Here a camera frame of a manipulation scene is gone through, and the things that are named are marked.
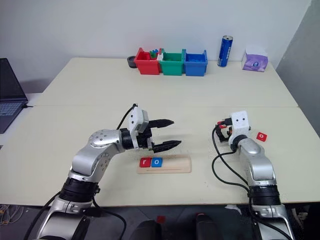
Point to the blue letter o block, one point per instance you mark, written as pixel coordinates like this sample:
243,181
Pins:
156,162

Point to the purple tissue pack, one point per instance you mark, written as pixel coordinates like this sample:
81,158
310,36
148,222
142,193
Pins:
255,62

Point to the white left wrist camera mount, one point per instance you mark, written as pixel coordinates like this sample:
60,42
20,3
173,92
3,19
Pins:
134,117

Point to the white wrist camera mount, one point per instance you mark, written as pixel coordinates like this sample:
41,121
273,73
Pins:
134,117
240,122

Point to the blue drink can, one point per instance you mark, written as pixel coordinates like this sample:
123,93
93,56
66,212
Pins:
225,51

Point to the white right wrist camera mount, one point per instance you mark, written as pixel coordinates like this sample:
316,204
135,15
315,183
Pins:
240,122

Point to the black round holder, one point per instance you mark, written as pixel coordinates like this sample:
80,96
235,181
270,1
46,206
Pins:
131,62

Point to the small red square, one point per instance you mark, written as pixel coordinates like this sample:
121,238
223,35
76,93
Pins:
161,219

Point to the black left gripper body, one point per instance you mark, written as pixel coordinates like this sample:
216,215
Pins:
143,142

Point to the green plastic bin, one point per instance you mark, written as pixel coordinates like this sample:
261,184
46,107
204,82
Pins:
171,67

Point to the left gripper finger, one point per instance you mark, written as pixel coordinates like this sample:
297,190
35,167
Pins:
167,145
162,123

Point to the green toy brick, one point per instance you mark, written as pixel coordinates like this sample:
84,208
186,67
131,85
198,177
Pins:
152,55

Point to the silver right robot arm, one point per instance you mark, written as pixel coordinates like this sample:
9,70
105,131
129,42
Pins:
260,165

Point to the red plastic bin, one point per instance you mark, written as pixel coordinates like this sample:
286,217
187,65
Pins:
147,66

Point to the blue plastic bin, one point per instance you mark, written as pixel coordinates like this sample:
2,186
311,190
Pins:
195,68

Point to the dark laptop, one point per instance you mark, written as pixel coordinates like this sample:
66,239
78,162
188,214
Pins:
10,100

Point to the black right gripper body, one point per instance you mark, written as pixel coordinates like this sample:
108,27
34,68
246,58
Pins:
223,136

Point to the white toy brick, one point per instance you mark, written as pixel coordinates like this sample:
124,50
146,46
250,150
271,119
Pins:
160,57

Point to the red letter o block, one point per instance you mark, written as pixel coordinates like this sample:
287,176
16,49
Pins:
261,136

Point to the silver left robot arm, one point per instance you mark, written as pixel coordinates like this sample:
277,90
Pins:
85,157

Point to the wooden letter tray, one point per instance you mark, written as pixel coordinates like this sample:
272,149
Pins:
175,165

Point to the blue toy brick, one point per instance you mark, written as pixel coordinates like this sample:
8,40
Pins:
156,50

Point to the red letter r block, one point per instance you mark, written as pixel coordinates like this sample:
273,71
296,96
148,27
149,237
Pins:
145,162

